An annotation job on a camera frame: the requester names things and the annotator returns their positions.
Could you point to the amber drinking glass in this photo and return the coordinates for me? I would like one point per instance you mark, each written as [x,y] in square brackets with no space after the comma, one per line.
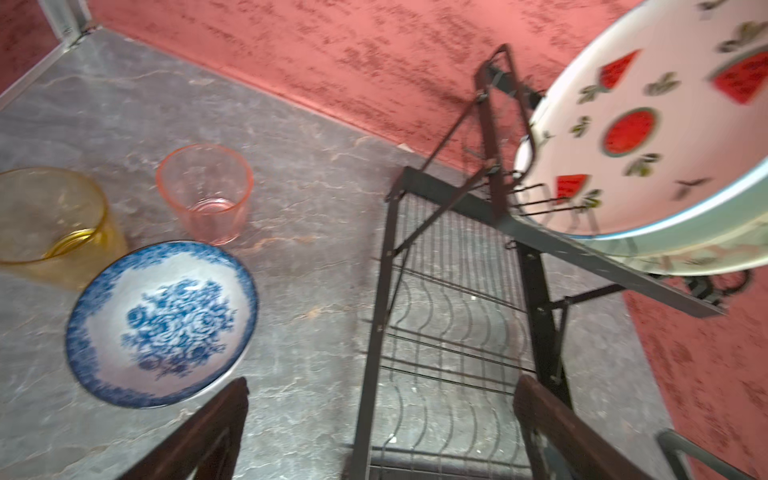
[56,227]

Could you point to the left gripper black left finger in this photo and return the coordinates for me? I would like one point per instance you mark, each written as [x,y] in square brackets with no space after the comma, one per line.
[206,446]

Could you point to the pink drinking glass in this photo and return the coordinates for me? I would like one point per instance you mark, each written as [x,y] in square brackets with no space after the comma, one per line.
[208,187]

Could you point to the cream plate gold rim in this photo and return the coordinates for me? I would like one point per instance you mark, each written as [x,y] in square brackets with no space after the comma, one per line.
[737,254]

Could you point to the blue floral white bowl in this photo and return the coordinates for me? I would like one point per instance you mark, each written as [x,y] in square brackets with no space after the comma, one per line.
[162,324]

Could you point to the mint green plate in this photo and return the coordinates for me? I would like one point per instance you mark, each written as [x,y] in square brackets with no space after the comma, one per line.
[733,213]

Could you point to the black wire dish rack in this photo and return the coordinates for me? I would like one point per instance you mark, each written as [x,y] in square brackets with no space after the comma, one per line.
[472,294]

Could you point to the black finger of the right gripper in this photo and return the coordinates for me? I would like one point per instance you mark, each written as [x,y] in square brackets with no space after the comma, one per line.
[673,446]

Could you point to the white plate blue rim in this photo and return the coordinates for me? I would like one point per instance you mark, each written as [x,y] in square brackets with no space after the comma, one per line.
[661,118]

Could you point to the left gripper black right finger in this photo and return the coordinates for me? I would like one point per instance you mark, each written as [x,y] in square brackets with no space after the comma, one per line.
[584,453]

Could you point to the aluminium corner post left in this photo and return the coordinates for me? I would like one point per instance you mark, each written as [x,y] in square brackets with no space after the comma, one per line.
[34,35]

